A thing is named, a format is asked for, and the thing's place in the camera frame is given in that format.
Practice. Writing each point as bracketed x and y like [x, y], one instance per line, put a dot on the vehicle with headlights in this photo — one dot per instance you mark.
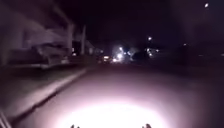
[106, 59]

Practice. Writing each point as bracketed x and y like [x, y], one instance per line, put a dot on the grey asphalt road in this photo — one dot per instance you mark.
[133, 90]

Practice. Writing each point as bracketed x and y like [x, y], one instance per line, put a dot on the parked car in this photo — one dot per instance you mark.
[50, 55]

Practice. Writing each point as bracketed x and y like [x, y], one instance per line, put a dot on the robot's own part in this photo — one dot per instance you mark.
[75, 126]
[146, 126]

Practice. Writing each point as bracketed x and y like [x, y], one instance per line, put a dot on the building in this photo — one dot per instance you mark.
[36, 26]

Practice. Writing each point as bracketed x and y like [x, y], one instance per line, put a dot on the grey pavement strip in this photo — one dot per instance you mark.
[30, 88]

